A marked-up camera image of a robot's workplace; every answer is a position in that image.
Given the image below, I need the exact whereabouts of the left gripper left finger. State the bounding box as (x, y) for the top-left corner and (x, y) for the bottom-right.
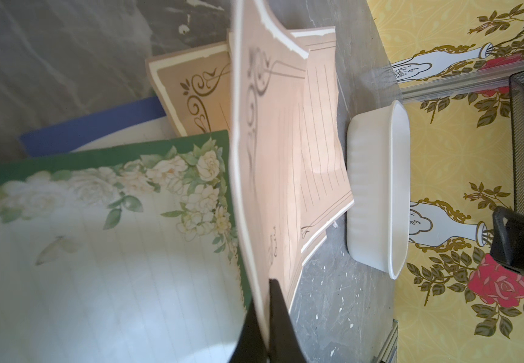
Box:
(229, 308), (268, 363)

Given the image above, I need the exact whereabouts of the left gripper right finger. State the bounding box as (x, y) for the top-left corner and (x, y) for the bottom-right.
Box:
(268, 279), (307, 363)

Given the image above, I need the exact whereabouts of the white oval storage box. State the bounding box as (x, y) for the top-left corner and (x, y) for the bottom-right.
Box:
(346, 101), (410, 280)

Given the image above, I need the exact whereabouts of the blue floral stationery paper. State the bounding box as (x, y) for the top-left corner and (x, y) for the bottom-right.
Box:
(20, 97), (177, 157)

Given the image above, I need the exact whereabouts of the pink lined stationery paper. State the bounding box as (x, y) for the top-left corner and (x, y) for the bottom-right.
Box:
(230, 1), (309, 340)

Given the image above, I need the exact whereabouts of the brown lined stationery paper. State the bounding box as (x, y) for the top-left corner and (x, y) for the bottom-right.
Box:
(146, 42), (232, 137)

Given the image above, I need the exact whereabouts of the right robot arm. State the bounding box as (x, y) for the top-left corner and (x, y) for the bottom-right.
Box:
(490, 207), (524, 276)

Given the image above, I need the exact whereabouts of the brown stationery paper in box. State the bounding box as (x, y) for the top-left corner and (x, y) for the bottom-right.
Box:
(291, 26), (354, 266)

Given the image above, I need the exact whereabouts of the black wire mesh basket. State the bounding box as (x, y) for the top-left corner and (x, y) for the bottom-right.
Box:
(509, 71), (524, 216)

